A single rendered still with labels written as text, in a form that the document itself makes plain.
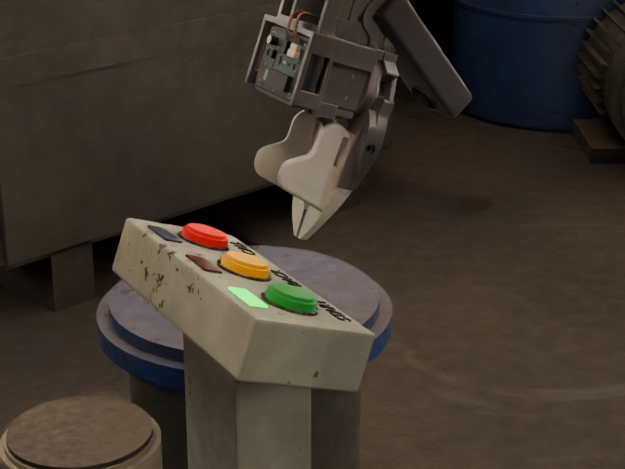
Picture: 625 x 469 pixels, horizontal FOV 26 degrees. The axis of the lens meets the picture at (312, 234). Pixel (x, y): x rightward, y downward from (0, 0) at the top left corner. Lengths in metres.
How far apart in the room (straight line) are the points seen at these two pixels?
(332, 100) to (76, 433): 0.31
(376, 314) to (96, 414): 0.47
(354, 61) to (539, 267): 1.77
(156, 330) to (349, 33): 0.52
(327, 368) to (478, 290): 1.57
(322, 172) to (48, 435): 0.28
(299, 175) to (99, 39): 1.46
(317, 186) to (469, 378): 1.29
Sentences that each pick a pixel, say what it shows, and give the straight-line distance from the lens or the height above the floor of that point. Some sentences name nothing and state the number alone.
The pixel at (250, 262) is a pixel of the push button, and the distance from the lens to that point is 1.08.
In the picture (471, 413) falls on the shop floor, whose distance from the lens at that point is 2.14.
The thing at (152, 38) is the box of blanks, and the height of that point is 0.47.
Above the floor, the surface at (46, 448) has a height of 0.52.
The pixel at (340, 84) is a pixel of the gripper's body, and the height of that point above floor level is 0.78.
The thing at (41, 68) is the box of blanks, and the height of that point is 0.46.
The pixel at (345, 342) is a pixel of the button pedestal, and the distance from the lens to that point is 1.01.
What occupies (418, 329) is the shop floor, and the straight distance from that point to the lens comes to 2.40.
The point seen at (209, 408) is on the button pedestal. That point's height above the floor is 0.49.
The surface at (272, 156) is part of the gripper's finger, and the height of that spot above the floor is 0.71.
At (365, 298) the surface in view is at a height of 0.43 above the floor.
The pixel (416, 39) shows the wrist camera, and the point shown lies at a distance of 0.99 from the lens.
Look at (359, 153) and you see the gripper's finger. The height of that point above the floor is 0.73.
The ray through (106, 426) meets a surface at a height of 0.52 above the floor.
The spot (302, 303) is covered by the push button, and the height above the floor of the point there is 0.61.
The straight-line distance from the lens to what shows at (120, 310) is 1.45.
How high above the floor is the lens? 1.02
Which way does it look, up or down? 21 degrees down
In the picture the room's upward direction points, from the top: straight up
